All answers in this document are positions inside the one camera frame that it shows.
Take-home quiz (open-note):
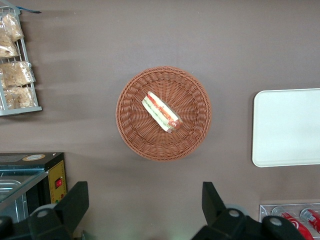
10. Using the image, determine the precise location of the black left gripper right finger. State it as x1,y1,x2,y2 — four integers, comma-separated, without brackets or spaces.
191,181,264,240

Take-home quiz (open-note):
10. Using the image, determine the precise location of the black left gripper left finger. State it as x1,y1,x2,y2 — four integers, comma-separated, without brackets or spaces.
28,181,90,240

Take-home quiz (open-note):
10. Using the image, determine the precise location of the white plastic tray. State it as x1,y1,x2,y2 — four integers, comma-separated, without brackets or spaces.
251,88,320,168

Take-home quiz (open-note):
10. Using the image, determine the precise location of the clear acrylic can holder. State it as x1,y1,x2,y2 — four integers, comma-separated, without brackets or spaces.
258,203,320,240

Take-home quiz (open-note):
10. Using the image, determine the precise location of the black glass food warmer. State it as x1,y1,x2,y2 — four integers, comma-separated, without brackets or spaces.
0,151,68,224

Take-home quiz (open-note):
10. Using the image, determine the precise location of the steel pan in warmer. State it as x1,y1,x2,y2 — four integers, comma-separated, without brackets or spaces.
0,179,29,223

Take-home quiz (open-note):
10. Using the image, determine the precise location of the red cola can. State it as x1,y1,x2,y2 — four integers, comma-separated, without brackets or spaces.
299,208,320,232
271,206,315,240

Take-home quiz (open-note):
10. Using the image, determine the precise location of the round brown wicker basket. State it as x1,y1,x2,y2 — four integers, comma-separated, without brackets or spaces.
115,65,213,162

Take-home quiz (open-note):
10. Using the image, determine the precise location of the clear bag of snacks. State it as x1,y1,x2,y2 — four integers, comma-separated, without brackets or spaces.
0,32,21,59
3,85,36,110
1,13,25,42
0,60,36,89

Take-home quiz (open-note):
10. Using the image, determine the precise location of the wrapped sandwich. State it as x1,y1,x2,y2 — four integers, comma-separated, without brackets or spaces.
141,90,183,134

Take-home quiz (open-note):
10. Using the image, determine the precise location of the grey wire snack rack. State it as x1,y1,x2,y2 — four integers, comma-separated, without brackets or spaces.
0,6,43,117

